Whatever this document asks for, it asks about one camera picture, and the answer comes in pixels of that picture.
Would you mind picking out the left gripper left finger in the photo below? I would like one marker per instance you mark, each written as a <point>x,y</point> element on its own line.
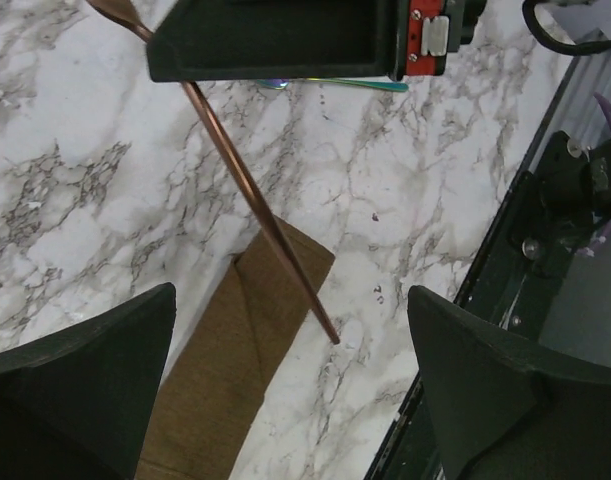
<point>76,404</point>

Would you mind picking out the copper iridescent fork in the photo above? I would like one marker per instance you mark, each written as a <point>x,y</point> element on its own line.
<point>125,14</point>

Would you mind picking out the brown cloth napkin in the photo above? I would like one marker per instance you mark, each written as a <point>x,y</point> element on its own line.
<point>208,402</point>

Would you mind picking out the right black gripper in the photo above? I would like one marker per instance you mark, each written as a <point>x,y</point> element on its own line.
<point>426,31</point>

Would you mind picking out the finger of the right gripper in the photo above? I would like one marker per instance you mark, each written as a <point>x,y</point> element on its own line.
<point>248,40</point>

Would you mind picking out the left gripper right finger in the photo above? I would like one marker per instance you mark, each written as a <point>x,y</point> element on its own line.
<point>503,406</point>

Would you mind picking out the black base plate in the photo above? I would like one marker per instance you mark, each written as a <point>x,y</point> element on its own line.
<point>543,278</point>

